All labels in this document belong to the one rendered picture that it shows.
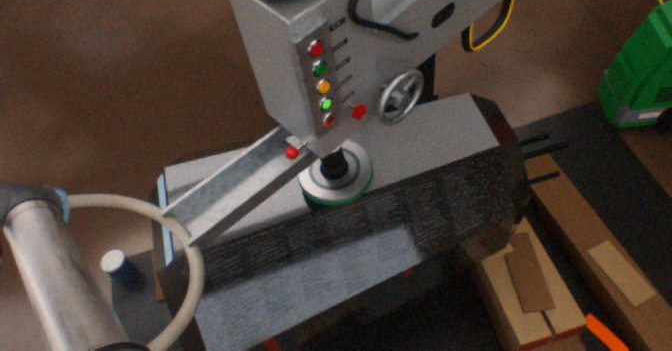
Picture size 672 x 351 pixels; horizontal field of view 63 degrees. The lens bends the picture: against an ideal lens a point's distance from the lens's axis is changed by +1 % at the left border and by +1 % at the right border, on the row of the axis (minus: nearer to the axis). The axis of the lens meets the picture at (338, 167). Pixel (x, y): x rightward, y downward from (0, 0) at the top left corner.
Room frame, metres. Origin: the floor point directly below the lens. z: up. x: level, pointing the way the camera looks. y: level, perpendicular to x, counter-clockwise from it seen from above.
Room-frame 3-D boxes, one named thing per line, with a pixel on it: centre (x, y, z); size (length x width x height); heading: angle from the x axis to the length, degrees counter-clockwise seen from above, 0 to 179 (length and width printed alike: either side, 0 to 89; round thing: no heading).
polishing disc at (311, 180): (0.91, 0.01, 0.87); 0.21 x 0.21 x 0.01
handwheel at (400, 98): (0.88, -0.16, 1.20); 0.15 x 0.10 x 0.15; 124
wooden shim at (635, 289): (0.71, -0.96, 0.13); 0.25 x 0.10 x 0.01; 17
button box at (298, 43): (0.78, 0.01, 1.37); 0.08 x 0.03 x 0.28; 124
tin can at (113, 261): (1.18, 1.02, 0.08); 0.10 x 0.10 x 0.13
